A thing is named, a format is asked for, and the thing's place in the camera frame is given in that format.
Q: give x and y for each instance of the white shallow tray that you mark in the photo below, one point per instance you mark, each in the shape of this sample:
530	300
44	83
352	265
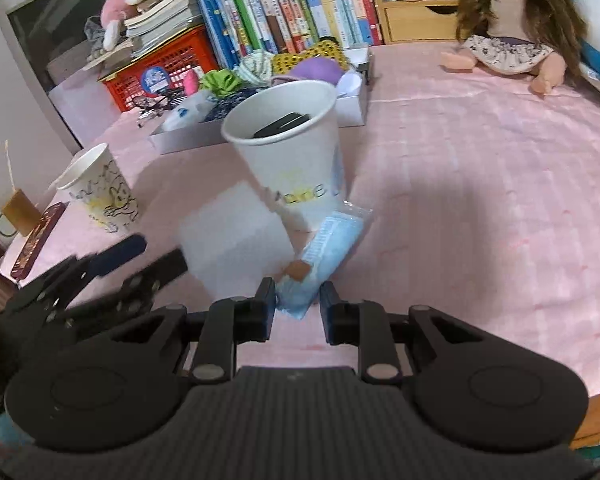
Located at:
180	140

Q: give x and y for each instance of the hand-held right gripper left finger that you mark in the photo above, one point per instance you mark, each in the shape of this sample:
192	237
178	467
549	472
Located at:
265	310

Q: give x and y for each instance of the small wooden drawer box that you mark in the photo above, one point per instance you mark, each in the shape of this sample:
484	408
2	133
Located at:
415	22

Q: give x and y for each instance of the gold sequin pouch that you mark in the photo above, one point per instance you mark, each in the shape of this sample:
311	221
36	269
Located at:
310	52

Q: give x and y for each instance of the black flat object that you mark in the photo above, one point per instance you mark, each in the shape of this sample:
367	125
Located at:
285	122

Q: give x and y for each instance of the row of upright books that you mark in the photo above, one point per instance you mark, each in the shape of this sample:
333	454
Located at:
260	10

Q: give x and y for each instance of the white plastic storage box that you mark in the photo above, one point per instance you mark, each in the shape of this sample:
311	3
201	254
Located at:
80	105

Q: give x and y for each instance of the blue face mask packet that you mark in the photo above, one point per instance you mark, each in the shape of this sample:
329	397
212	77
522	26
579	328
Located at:
330	240

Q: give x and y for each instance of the glass mug of brown drink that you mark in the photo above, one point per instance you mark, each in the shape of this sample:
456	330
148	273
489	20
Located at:
20	212

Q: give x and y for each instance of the small tan wrapped item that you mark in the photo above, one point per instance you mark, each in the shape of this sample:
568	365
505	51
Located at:
297	270

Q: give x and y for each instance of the white foam block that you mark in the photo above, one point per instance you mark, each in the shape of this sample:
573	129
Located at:
230	240

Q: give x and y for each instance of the long-haired baby doll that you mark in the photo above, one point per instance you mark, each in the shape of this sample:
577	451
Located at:
510	5

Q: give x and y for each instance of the white paper cup with lettering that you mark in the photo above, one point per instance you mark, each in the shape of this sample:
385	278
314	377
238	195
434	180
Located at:
300	160

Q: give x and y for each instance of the red plastic crate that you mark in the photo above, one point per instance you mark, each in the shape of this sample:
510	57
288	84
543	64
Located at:
180	55

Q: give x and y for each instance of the pink tablecloth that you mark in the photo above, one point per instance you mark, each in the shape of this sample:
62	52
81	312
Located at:
480	185

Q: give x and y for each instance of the hot pink scrunchie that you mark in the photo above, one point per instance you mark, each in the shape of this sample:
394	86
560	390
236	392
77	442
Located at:
191	82

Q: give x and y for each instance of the white fluffy soft toy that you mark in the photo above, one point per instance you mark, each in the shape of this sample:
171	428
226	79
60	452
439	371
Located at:
185	112

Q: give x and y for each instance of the purple plush heart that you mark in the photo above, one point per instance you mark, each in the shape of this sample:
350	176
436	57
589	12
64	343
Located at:
315	70

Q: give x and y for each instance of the stack of flat books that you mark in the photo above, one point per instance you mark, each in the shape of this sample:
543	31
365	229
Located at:
165	10

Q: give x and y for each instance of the green scrunchie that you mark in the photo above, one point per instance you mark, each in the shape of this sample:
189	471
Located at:
220	82

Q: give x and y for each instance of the pink and white plush toy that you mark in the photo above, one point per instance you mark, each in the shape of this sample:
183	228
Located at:
117	5

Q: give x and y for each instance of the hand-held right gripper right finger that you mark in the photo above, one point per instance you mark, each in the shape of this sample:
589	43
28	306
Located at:
330	315

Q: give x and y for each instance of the dark red booklet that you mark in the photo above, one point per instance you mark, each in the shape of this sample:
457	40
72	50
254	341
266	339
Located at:
35	240

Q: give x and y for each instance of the grey cloth toy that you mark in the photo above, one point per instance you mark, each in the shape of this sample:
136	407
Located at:
95	35

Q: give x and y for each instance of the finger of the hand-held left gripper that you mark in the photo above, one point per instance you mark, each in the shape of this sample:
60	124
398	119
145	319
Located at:
120	252
165	267

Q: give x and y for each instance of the paper cup with rabbit drawing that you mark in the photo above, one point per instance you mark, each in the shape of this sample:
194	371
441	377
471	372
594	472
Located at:
105	195

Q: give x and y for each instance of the green striped cloth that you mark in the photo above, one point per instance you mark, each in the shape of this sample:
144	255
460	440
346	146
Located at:
257	67

